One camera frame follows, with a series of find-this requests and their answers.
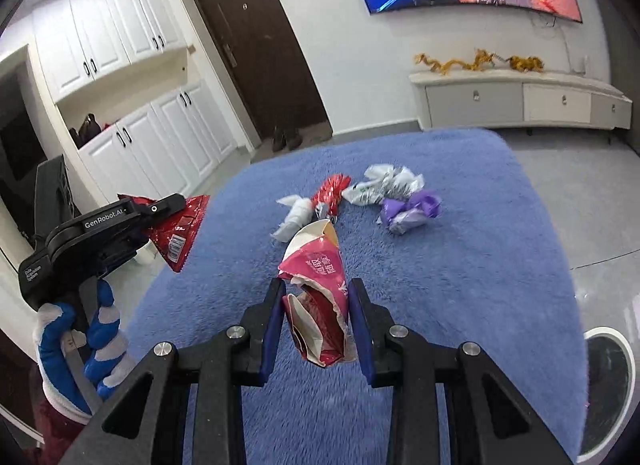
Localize pink red snack bag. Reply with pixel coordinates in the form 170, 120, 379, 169
278, 219, 357, 369

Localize white tissue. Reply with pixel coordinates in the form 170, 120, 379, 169
271, 194, 314, 243

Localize white round trash bin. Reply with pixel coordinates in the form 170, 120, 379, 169
577, 326, 637, 464

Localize blue white gloved left hand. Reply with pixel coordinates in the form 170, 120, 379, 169
34, 280, 136, 425

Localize white lower cabinets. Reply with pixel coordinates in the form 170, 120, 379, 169
79, 79, 236, 199

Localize white cabinets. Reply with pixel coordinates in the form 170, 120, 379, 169
79, 79, 236, 199
32, 0, 186, 103

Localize blue fluffy blanket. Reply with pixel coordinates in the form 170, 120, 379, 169
124, 127, 588, 465

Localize purple white crumpled wrapper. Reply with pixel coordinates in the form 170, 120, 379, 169
378, 190, 442, 235

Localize white upper cabinets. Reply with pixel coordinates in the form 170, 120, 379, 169
32, 0, 186, 103

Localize pair of dark shoes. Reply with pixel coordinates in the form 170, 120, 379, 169
271, 128, 303, 153

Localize white silver crumpled wrapper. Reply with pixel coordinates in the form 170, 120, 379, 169
342, 164, 424, 206

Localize small red foil wrapper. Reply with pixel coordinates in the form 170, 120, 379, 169
311, 173, 352, 222

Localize brown door mat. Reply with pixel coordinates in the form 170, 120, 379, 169
250, 121, 333, 164

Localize dark brown door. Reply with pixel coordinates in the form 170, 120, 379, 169
194, 0, 328, 139

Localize white tv cabinet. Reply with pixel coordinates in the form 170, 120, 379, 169
409, 69, 632, 131

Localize golden dragon figurine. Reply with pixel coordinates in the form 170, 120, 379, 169
413, 49, 498, 76

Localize golden tiger figurine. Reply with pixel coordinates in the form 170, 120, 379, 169
506, 55, 544, 73

